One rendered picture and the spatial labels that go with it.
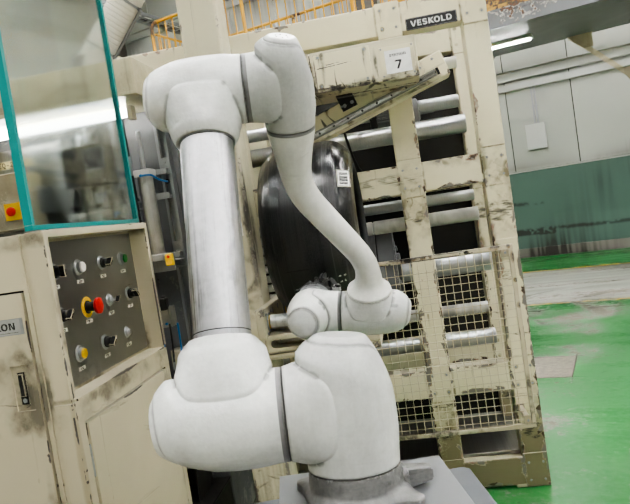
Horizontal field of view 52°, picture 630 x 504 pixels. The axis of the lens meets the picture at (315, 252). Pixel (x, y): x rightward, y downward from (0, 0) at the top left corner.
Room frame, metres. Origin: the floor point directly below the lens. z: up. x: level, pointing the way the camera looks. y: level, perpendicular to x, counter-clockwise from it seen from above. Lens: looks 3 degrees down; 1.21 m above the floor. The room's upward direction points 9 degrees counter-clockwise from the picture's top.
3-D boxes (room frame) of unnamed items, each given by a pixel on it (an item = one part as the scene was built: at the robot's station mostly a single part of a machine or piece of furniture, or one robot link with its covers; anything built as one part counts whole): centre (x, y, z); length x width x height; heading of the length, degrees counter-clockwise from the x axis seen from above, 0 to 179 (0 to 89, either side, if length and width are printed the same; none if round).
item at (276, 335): (2.00, 0.01, 0.84); 0.36 x 0.09 x 0.06; 82
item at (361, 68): (2.41, -0.17, 1.71); 0.61 x 0.25 x 0.15; 82
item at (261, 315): (2.16, 0.17, 0.90); 0.40 x 0.03 x 0.10; 172
